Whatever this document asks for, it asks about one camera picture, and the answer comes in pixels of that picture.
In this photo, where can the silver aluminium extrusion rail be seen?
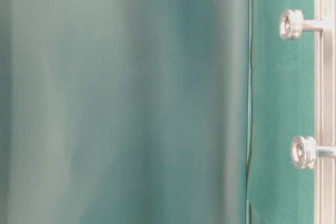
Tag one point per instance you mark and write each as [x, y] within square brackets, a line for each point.
[324, 115]

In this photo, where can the silver pulley shaft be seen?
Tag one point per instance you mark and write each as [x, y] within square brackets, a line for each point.
[305, 152]
[292, 24]

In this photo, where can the upper silver pulley shaft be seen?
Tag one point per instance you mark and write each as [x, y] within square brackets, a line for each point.
[292, 24]

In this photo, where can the lower silver pulley shaft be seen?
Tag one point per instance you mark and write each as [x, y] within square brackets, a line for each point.
[305, 152]

